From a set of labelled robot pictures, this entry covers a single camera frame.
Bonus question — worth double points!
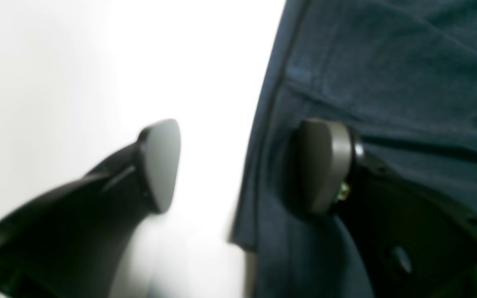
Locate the dark navy long-sleeve shirt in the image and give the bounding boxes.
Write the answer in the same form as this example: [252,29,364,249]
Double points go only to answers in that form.
[231,0,477,298]

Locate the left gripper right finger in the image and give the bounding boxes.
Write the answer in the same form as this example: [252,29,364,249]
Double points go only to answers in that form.
[296,118,477,298]

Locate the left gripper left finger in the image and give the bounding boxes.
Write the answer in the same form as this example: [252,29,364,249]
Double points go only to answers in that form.
[0,119,181,298]

